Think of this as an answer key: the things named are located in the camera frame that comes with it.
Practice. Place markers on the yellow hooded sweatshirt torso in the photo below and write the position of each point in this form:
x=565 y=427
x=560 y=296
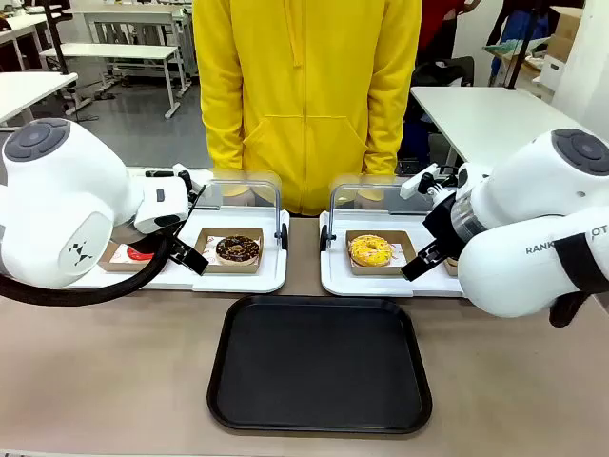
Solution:
x=304 y=95

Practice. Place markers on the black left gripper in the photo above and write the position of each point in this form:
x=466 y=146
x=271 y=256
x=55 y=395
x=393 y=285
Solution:
x=175 y=234

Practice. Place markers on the person in dark clothes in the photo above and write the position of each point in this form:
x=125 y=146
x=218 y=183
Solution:
x=516 y=21

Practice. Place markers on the black plastic serving tray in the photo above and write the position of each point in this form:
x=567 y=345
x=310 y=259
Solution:
x=319 y=364

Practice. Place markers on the brown cardboard donut tray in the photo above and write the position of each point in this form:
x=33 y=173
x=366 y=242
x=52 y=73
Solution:
x=116 y=262
x=204 y=238
x=403 y=259
x=452 y=267

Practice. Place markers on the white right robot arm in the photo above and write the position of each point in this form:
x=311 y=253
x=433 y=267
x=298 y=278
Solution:
x=528 y=224

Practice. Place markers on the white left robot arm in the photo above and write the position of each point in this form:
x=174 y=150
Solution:
x=62 y=200

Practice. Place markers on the white storage box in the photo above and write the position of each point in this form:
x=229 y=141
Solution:
x=554 y=66

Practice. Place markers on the person's right hand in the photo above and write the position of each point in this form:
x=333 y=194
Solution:
x=247 y=175

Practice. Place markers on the black monitor pole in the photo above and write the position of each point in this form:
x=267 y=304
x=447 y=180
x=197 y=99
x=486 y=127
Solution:
x=58 y=38

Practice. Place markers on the person's left hand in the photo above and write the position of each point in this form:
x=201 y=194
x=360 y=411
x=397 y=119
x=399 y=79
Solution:
x=361 y=182

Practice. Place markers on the white table with pole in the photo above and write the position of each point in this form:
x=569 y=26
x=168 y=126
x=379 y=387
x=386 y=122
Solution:
x=28 y=93

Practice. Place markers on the white display tray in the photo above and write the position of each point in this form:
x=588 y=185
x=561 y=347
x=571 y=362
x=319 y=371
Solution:
x=242 y=281
x=342 y=283

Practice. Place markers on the white tall desk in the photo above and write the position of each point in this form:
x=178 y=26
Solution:
x=138 y=14

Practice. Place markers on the person's right forearm yellow sleeve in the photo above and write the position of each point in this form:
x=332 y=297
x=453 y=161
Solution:
x=221 y=128

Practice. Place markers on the large white office table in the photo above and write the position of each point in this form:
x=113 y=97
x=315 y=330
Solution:
x=485 y=124

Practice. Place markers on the brown cardboard box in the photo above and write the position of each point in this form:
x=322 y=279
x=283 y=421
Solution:
x=568 y=33

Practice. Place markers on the red glazed donut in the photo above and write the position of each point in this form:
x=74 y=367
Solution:
x=138 y=254

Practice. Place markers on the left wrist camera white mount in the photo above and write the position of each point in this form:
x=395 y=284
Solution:
x=189 y=183

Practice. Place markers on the yellow sprinkled donut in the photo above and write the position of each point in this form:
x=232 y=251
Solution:
x=371 y=250

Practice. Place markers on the chocolate sprinkled donut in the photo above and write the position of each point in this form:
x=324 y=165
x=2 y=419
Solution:
x=237 y=250

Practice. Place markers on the black office chair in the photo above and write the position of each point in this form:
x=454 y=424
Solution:
x=445 y=71

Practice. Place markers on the black stand pole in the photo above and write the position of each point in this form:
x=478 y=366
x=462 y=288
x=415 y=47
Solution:
x=516 y=66

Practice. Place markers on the person in red shirt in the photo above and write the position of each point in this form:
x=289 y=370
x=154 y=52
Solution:
x=438 y=24

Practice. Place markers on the person's left forearm yellow sleeve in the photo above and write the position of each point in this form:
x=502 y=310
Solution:
x=383 y=133

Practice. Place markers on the white low bench table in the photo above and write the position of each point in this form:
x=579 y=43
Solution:
x=109 y=52

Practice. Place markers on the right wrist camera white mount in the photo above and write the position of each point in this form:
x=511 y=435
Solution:
x=418 y=183

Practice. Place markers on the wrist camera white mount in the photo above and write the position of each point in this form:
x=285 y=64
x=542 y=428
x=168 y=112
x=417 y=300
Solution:
x=189 y=183
x=418 y=183

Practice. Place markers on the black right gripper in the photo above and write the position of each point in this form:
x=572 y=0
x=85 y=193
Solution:
x=442 y=221

